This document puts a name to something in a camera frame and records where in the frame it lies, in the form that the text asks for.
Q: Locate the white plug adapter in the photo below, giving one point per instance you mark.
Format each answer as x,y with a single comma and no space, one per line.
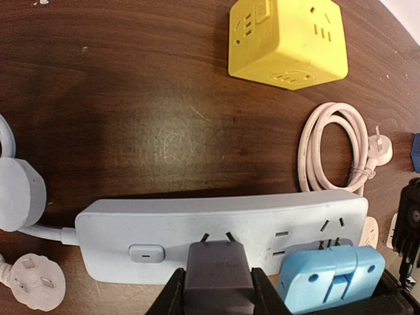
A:
391,231

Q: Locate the grey-blue power strip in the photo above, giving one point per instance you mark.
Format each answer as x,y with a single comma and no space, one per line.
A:
142,241

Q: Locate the pink round power strip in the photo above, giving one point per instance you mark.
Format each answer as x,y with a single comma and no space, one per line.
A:
370,233

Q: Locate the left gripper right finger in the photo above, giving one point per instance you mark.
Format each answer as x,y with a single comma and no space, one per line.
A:
267,300

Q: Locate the blue cube socket adapter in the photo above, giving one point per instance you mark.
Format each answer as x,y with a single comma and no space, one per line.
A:
415,153

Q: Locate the yellow cube socket adapter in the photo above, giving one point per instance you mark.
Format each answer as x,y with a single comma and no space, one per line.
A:
290,44

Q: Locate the light blue plug adapter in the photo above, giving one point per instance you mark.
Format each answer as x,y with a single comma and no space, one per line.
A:
326,278

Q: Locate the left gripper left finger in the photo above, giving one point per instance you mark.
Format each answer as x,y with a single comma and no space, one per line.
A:
170,300

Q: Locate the dark grey USB charger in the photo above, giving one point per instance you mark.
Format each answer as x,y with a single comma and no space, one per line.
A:
218,278

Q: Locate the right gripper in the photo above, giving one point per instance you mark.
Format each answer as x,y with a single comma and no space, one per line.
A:
406,232

